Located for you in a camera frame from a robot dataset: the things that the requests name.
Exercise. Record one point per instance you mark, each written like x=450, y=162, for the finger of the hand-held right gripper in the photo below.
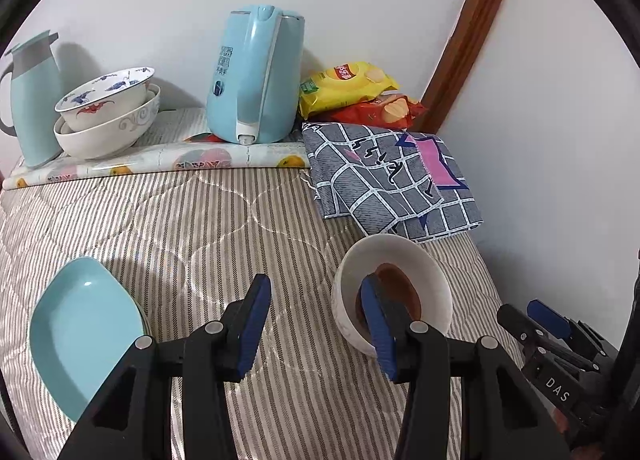
x=517, y=325
x=547, y=317

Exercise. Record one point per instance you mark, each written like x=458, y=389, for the brown wooden door frame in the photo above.
x=470, y=40

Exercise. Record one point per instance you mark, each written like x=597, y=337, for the red chip bag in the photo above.
x=370, y=115

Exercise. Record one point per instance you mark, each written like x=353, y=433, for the grey checked cloth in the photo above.
x=375, y=180

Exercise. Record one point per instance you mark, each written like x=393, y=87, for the small white bowl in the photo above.
x=400, y=252

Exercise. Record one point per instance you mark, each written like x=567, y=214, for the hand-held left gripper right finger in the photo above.
x=377, y=335

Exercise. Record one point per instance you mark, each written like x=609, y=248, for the blue patterned porcelain bowl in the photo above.
x=100, y=115

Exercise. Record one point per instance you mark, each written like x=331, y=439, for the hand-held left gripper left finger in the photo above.
x=252, y=335

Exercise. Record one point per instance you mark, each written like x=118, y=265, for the light blue electric kettle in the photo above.
x=235, y=100

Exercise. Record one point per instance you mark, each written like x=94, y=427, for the striped quilt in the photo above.
x=200, y=240

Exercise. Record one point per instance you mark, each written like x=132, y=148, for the large white bowl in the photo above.
x=110, y=140

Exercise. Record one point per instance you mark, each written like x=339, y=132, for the light blue thermos jug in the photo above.
x=35, y=105

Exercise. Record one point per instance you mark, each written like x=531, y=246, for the yellow chip bag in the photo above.
x=340, y=90

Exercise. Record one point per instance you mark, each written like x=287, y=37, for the fruit print plastic tablecloth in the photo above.
x=150, y=160

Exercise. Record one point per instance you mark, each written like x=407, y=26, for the light blue square plate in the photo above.
x=80, y=330

